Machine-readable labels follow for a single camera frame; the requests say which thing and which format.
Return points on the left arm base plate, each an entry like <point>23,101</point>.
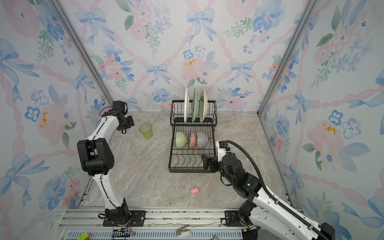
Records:
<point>131,219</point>

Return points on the aluminium rail frame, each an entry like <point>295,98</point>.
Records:
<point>160,224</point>

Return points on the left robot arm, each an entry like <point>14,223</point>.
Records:
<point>97,160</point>

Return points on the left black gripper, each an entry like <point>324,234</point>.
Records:
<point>131,123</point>

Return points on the pink eraser piece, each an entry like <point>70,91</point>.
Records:
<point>194,191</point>

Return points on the cream patterned plate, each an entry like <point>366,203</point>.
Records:
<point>203,107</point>

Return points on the light green ceramic bowl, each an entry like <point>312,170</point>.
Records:
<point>181,140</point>

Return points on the green glass cup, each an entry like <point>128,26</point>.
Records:
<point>146,130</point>

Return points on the white floral plate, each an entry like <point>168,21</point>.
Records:
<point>186,105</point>

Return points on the green yellow small toy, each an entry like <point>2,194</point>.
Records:
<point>84,236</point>

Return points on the left aluminium corner post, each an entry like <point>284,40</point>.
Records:
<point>64,19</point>

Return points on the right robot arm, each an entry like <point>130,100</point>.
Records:
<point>264,209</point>

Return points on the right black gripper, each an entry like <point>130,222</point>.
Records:
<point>209,160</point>

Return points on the black wire dish rack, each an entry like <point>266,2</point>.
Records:
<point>187,160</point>

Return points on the red white patterned bowl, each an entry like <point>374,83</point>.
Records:
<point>192,140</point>

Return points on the right aluminium corner post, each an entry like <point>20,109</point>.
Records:
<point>304,20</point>

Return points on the lavender ceramic bowl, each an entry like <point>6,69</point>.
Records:
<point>202,140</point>

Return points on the pale green plate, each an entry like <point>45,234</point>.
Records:
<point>195,105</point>

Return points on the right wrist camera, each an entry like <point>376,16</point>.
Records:
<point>222,149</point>

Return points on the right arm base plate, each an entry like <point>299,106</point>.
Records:
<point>235,219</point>

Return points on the aluminium corner post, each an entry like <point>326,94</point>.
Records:
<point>304,20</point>
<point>64,19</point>

